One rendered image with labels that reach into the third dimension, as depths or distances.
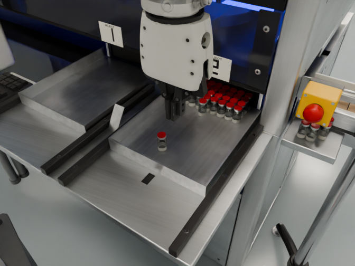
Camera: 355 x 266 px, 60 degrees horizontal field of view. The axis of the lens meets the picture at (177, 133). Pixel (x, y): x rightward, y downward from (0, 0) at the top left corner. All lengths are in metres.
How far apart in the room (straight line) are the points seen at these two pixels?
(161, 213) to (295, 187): 1.36
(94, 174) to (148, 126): 0.19
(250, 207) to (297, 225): 0.74
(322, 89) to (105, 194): 0.51
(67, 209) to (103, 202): 1.14
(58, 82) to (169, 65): 0.65
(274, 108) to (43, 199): 1.43
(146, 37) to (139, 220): 0.35
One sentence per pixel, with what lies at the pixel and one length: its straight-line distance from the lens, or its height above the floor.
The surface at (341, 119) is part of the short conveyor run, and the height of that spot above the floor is 0.92.
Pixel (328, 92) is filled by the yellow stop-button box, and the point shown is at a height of 1.03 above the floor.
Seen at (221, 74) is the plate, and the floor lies 1.01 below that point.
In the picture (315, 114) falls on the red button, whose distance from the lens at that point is 0.70.
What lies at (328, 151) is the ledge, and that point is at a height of 0.88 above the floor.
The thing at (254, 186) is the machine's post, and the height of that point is 0.67.
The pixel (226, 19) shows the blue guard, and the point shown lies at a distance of 0.72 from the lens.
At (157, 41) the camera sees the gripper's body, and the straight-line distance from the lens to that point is 0.42.
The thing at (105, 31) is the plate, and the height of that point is 1.02.
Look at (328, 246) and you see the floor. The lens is 1.74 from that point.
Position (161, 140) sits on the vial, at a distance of 0.71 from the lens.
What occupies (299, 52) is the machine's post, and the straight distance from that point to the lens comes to 0.68.
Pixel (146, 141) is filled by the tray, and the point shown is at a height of 0.88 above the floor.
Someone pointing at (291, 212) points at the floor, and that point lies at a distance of 1.78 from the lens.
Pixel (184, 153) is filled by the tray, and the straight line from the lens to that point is 0.72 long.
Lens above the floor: 1.40
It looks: 42 degrees down
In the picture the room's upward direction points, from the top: straight up
